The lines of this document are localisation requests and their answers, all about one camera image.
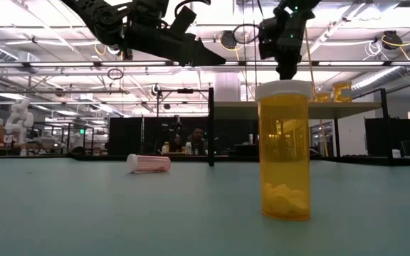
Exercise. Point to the amber pill bottle white cap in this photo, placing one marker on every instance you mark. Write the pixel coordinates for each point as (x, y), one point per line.
(323, 97)
(342, 92)

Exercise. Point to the black overhead bar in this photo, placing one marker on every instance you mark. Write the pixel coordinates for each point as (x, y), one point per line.
(185, 91)

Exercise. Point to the wooden shelf black frame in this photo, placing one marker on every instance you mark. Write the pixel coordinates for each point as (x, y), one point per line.
(361, 109)

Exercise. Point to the black partition panel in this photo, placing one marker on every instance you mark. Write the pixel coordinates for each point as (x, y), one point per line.
(130, 135)

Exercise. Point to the long ceiling light bar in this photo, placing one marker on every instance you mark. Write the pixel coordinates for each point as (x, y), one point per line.
(84, 63)

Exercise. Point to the white robot figure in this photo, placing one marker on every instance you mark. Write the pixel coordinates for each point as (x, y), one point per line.
(20, 117)

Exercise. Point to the black screen panel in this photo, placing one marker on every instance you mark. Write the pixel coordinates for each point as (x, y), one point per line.
(376, 138)

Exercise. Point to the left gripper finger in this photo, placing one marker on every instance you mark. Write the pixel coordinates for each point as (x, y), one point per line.
(205, 57)

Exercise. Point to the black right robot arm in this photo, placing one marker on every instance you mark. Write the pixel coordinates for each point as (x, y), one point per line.
(301, 4)

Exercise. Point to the pink pill bottle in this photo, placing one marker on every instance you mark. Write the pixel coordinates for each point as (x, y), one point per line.
(151, 164)

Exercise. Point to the person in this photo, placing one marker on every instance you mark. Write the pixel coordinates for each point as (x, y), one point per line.
(198, 137)

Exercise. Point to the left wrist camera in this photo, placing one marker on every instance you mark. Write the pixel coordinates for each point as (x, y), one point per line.
(183, 19)

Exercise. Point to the small yellow bottle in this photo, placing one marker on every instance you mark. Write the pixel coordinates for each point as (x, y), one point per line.
(166, 147)

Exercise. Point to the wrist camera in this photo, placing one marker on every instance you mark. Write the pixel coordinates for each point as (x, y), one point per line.
(267, 39)
(183, 19)

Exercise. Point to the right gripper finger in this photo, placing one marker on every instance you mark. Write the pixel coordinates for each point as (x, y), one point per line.
(287, 69)

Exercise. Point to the amber bottle with yellow tablets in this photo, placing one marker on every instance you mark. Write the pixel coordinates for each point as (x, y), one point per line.
(283, 160)

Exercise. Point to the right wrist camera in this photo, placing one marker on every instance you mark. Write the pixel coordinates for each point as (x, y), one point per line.
(267, 39)

